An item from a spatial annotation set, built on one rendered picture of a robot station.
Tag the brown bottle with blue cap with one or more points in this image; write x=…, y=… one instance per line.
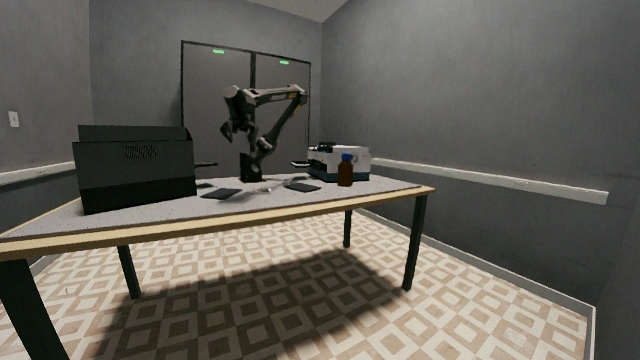
x=345, y=171

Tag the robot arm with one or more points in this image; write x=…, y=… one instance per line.
x=233, y=95

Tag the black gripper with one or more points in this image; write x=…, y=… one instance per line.
x=239, y=125

